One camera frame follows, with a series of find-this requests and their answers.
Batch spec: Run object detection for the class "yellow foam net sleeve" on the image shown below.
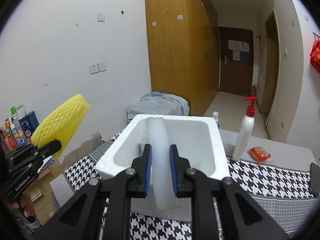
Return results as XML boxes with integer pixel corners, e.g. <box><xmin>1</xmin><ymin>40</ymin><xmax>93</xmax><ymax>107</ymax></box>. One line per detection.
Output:
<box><xmin>31</xmin><ymin>94</ymin><xmax>90</xmax><ymax>160</ymax></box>

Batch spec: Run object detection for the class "white foam tube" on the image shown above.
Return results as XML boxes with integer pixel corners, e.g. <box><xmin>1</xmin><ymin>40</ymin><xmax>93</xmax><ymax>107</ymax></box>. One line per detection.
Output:
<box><xmin>146</xmin><ymin>118</ymin><xmax>180</xmax><ymax>211</ymax></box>

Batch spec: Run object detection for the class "person's left hand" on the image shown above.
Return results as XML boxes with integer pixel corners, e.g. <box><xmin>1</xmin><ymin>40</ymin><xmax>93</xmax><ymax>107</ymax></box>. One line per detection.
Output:
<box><xmin>4</xmin><ymin>190</ymin><xmax>36</xmax><ymax>218</ymax></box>

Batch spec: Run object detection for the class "toiletry bottles cluster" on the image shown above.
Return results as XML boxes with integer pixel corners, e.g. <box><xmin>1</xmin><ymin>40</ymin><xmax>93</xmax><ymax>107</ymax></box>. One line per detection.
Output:
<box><xmin>1</xmin><ymin>105</ymin><xmax>39</xmax><ymax>151</ymax></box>

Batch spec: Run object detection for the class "houndstooth table cloth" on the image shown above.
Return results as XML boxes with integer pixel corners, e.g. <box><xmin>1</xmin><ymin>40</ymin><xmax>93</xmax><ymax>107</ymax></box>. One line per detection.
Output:
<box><xmin>63</xmin><ymin>130</ymin><xmax>320</xmax><ymax>240</ymax></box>

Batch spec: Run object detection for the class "red snack packet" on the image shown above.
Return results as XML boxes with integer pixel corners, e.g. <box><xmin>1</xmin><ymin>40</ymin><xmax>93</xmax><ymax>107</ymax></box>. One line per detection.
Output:
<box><xmin>247</xmin><ymin>147</ymin><xmax>272</xmax><ymax>164</ymax></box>

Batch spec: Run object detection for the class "white pump lotion bottle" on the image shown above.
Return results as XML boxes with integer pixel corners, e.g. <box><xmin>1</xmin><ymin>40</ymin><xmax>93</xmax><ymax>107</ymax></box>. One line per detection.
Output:
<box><xmin>232</xmin><ymin>96</ymin><xmax>256</xmax><ymax>161</ymax></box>

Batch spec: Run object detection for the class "black smartphone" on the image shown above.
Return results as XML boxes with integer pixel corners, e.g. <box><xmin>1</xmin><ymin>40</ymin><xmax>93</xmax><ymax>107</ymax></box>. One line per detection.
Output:
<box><xmin>309</xmin><ymin>163</ymin><xmax>320</xmax><ymax>197</ymax></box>

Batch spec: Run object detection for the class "white styrofoam box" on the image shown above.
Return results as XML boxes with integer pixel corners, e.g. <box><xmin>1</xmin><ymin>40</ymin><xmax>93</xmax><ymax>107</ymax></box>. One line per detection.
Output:
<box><xmin>95</xmin><ymin>114</ymin><xmax>231</xmax><ymax>223</ymax></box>

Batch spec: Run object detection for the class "clear blue spray bottle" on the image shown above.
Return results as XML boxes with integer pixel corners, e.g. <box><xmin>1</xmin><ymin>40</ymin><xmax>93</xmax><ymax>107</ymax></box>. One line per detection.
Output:
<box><xmin>212</xmin><ymin>111</ymin><xmax>220</xmax><ymax>127</ymax></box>

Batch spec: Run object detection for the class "crumpled grey blue cloth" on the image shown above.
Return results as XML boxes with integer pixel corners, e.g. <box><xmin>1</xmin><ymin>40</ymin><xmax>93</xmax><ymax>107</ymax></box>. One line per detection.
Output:
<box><xmin>127</xmin><ymin>91</ymin><xmax>190</xmax><ymax>123</ymax></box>

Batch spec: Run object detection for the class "red fire extinguisher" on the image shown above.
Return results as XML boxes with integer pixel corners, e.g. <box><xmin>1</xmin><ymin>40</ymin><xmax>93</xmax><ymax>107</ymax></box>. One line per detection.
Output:
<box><xmin>251</xmin><ymin>85</ymin><xmax>257</xmax><ymax>96</ymax></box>

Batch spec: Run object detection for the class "side wooden door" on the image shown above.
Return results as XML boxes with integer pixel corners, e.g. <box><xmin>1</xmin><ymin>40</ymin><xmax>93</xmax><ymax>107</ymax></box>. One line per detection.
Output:
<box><xmin>261</xmin><ymin>11</ymin><xmax>280</xmax><ymax>116</ymax></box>

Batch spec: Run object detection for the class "dark brown entrance door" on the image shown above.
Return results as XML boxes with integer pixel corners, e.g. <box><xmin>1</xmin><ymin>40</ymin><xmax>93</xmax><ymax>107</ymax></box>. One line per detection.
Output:
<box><xmin>219</xmin><ymin>27</ymin><xmax>254</xmax><ymax>96</ymax></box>

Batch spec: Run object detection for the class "red hanging bag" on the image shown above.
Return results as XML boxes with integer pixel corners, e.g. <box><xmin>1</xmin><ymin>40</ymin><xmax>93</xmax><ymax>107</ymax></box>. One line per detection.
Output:
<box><xmin>310</xmin><ymin>40</ymin><xmax>320</xmax><ymax>73</ymax></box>

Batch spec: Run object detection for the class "wooden wardrobe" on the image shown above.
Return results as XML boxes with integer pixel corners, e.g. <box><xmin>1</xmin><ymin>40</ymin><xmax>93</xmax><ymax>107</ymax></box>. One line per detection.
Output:
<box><xmin>145</xmin><ymin>0</ymin><xmax>220</xmax><ymax>116</ymax></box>

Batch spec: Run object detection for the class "wall socket pair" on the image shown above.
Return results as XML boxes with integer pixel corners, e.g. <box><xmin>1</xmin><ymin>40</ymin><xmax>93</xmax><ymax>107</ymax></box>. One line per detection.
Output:
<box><xmin>89</xmin><ymin>62</ymin><xmax>106</xmax><ymax>75</ymax></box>

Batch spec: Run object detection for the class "white wall switch plate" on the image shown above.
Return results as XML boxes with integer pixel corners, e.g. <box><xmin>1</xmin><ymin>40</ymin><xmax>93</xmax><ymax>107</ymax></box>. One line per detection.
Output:
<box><xmin>97</xmin><ymin>14</ymin><xmax>105</xmax><ymax>22</ymax></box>

